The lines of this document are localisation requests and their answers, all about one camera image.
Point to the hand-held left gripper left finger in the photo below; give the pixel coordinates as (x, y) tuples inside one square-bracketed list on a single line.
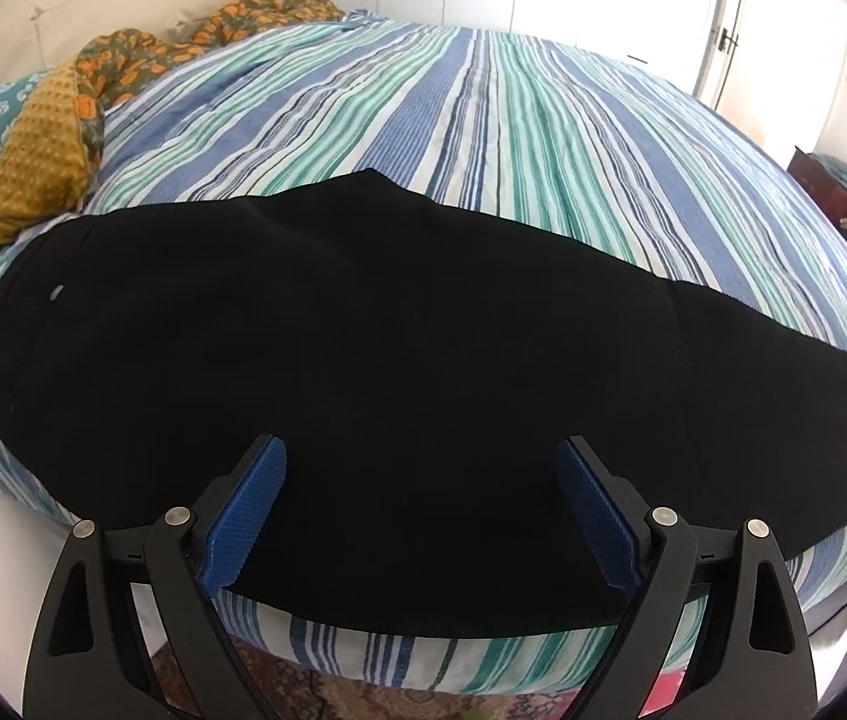
[(247, 510)]

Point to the bed with striped sheet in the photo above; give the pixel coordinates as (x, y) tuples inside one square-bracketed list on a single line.
[(513, 120)]

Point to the red patterned rug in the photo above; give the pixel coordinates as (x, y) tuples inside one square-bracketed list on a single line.
[(408, 697)]

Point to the orange floral blanket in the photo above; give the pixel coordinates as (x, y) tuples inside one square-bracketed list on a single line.
[(190, 45)]

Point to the dark wooden cabinet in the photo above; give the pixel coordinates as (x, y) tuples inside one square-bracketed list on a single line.
[(817, 180)]

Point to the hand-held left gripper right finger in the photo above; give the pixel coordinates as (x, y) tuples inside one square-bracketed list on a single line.
[(596, 510)]

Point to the yellow textured pillow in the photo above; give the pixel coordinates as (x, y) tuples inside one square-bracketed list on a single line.
[(37, 165)]

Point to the black pants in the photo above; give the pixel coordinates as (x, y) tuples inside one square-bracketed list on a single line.
[(408, 360)]

